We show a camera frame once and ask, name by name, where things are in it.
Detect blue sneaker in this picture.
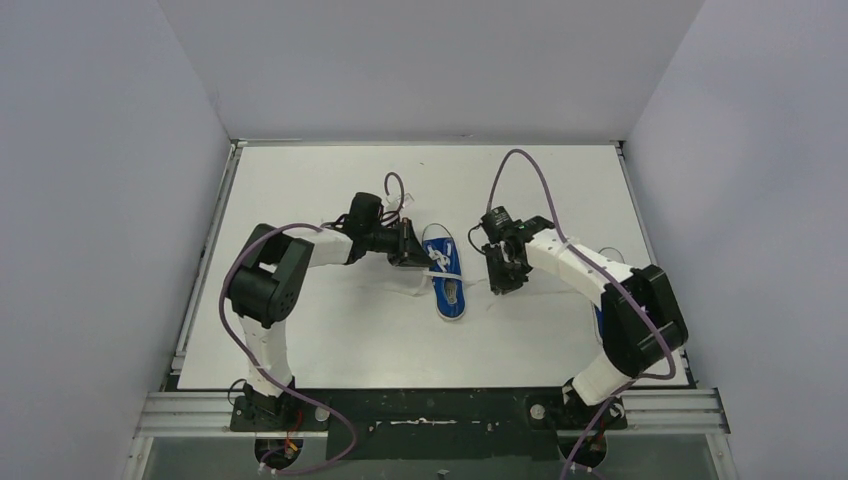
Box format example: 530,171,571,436
422,222,466,322
593,306,604,345

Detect aluminium frame rail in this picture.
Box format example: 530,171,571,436
136,387,730,438

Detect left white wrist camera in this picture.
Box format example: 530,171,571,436
396,192,415,210

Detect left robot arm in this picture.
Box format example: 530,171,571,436
218,192,435,429

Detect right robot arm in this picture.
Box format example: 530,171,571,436
481,207,689,427

